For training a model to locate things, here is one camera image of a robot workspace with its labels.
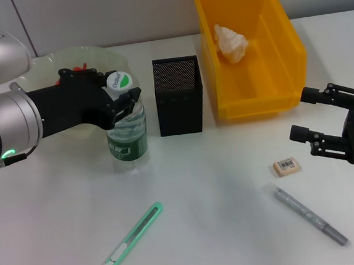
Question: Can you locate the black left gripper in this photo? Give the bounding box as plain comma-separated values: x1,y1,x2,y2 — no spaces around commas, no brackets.
23,61,146,140

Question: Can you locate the clear bottle with green label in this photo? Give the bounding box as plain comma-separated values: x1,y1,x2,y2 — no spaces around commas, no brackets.
100,67,153,174

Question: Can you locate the white paper ball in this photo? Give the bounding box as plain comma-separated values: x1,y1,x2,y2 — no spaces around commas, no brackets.
213,21,254,66

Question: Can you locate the mint green utility knife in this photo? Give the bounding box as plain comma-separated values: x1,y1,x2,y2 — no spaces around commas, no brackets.
93,201,169,265

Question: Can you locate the beige eraser with barcode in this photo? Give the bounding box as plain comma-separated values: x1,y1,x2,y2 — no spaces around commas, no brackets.
272,155,302,179

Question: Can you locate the pale green glass fruit plate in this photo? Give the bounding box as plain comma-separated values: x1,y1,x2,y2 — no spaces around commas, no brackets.
14,40,143,143

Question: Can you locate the black mesh pen holder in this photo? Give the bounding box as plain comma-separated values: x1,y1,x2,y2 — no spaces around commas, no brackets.
151,54,208,138

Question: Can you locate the grey pen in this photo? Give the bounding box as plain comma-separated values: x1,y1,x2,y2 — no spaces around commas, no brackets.
263,176,349,252

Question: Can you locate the yellow plastic bin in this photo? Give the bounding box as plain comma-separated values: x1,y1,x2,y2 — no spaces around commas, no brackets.
193,0,313,125

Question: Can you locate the silver left gripper connector stub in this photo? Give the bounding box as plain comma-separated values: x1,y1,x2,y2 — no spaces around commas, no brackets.
8,80,24,95

